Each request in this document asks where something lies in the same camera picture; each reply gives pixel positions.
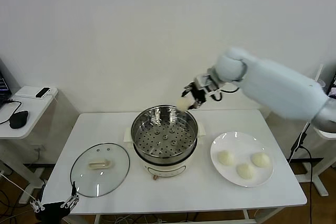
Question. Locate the flat white box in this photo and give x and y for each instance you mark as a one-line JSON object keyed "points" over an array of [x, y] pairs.
{"points": [[25, 92]]}

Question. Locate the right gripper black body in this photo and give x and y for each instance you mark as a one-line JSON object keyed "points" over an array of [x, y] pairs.
{"points": [[199, 95]]}

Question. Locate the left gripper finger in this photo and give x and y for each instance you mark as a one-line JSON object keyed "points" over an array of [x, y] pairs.
{"points": [[36, 206], [72, 199]]}

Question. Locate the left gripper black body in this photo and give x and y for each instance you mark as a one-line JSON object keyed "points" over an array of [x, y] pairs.
{"points": [[51, 212]]}

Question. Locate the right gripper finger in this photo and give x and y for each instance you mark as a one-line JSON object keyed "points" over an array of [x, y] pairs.
{"points": [[187, 89], [195, 105]]}

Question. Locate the black computer mouse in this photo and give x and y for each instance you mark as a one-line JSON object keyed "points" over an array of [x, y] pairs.
{"points": [[18, 119]]}

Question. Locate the white side desk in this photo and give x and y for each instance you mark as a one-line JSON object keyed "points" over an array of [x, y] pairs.
{"points": [[34, 113], [315, 175]]}

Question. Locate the black open laptop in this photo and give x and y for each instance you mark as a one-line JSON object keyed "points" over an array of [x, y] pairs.
{"points": [[4, 85], [333, 85]]}

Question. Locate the round white plate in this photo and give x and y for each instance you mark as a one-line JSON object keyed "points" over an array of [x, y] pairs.
{"points": [[236, 140]]}

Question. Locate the plastic cup with straw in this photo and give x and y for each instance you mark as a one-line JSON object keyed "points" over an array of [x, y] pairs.
{"points": [[320, 72]]}

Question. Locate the round glass pot lid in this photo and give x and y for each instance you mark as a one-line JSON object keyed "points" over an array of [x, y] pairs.
{"points": [[99, 179]]}

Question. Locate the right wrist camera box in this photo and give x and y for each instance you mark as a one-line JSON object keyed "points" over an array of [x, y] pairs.
{"points": [[204, 81]]}

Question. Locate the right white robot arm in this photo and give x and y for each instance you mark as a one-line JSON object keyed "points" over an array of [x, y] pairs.
{"points": [[275, 87]]}

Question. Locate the small black handheld device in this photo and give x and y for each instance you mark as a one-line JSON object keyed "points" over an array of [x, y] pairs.
{"points": [[42, 92]]}

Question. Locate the white steamed baozi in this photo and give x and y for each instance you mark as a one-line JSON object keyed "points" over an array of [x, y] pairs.
{"points": [[226, 158], [183, 108], [260, 159], [246, 170]]}

